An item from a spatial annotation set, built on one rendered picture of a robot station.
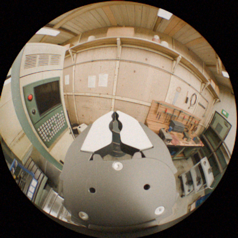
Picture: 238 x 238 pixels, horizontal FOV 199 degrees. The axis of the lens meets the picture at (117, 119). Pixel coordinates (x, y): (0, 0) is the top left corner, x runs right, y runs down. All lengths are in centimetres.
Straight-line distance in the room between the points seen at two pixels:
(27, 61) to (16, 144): 155
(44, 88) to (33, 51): 43
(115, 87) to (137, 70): 62
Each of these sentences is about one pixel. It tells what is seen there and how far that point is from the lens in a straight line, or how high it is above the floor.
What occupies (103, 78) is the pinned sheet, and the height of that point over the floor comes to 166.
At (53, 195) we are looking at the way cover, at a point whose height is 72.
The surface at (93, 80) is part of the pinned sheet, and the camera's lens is 177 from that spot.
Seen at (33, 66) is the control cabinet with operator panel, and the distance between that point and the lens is 84.
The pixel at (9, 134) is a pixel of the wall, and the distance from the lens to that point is 193.
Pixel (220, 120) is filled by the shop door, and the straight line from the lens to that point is 371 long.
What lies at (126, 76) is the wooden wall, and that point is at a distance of 154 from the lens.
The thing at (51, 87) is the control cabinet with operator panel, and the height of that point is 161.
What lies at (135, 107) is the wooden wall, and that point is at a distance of 164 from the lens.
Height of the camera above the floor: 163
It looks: 32 degrees down
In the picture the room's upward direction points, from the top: 8 degrees clockwise
